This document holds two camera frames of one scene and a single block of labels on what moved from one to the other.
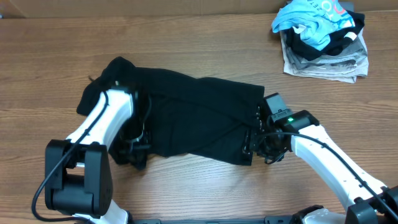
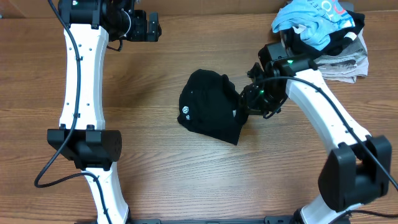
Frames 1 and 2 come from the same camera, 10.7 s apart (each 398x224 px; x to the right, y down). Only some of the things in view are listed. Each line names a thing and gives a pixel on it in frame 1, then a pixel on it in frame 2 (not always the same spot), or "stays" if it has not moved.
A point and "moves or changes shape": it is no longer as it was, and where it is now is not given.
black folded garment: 337,40 stays
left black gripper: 132,154 to 153,28
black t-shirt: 178,114 moves or changes shape
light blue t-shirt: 316,20 stays
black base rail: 267,220 stays
